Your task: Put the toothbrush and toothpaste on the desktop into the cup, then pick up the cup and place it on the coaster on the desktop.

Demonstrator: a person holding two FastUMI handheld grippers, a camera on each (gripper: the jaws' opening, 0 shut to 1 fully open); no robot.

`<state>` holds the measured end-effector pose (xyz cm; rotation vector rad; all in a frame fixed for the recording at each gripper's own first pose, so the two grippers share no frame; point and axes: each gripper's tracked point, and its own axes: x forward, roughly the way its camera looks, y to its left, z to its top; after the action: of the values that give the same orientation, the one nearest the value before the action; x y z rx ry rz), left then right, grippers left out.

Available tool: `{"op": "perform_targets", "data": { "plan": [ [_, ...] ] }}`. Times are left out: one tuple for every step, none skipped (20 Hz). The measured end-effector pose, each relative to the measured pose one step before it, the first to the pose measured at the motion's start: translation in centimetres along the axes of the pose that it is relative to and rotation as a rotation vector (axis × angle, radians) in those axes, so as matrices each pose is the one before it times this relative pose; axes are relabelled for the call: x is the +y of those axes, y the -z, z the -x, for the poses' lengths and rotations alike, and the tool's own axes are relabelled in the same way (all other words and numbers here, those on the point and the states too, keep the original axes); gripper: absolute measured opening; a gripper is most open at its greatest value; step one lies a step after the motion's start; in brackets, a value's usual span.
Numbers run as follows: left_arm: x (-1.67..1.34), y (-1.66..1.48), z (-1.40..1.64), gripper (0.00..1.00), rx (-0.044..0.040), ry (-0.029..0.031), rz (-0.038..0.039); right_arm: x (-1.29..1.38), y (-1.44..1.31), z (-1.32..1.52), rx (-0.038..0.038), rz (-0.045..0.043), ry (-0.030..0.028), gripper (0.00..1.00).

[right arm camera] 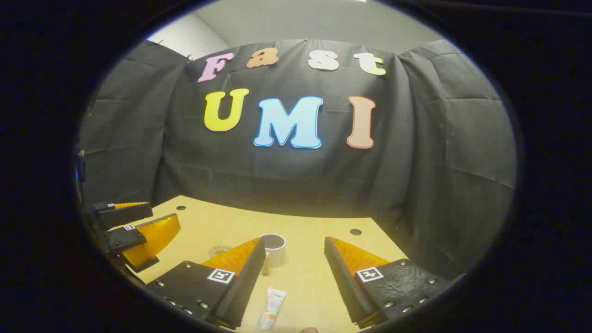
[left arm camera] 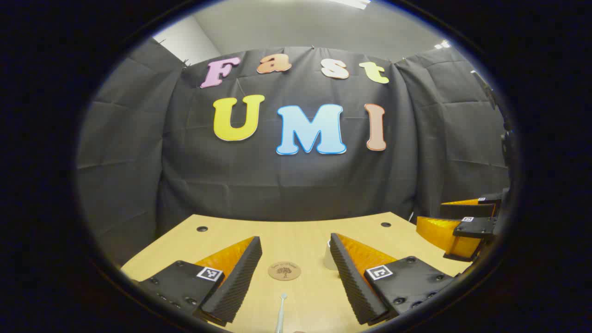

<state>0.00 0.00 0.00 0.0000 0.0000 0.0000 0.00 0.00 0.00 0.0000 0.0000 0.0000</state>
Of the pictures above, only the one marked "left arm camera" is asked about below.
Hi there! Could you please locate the white cup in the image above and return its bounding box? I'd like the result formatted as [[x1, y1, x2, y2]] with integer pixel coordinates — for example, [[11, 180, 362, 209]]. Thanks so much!
[[322, 240, 340, 271]]

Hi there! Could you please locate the black backdrop cloth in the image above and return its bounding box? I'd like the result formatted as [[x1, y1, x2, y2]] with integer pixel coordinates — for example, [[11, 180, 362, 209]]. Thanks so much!
[[76, 37, 512, 266]]

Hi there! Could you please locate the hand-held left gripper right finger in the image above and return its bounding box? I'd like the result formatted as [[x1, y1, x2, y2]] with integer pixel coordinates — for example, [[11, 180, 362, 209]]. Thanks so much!
[[329, 233, 455, 326]]

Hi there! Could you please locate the wooden desktop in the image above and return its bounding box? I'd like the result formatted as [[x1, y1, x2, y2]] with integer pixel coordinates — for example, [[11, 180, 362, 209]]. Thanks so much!
[[120, 212, 472, 333]]

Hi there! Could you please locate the round wooden coaster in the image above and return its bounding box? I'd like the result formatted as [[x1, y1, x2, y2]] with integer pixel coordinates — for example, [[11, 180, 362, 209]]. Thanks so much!
[[268, 261, 302, 281]]

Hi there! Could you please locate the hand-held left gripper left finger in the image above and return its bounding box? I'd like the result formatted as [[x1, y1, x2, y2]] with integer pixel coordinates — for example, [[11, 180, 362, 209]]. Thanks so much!
[[138, 236, 263, 327]]

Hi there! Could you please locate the white toothbrush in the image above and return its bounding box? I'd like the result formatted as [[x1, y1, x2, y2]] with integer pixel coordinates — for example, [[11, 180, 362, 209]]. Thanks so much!
[[275, 293, 288, 333]]

